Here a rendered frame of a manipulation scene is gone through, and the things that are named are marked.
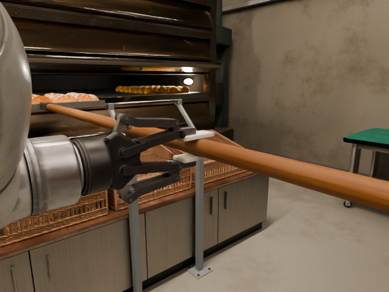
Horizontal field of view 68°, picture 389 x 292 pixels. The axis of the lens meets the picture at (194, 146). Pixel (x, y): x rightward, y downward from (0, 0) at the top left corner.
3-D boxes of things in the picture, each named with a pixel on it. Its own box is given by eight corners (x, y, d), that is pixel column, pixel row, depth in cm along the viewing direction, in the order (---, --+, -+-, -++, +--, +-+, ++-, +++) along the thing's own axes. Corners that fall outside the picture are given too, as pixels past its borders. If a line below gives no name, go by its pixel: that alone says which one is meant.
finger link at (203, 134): (172, 139, 49) (172, 134, 48) (203, 134, 53) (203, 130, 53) (183, 142, 46) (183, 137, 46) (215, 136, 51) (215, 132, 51)
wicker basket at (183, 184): (84, 188, 197) (80, 148, 191) (154, 171, 233) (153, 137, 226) (115, 212, 161) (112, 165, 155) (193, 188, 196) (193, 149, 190)
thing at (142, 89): (114, 91, 279) (113, 86, 278) (156, 90, 309) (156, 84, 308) (146, 94, 234) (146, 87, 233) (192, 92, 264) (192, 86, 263)
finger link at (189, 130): (166, 137, 47) (165, 118, 46) (190, 132, 50) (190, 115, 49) (172, 138, 46) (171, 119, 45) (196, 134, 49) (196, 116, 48)
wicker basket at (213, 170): (160, 170, 237) (160, 136, 230) (211, 157, 271) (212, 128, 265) (199, 186, 200) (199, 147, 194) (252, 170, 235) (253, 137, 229)
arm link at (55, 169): (20, 201, 38) (68, 190, 42) (37, 228, 31) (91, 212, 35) (11, 133, 36) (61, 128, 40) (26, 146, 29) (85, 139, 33)
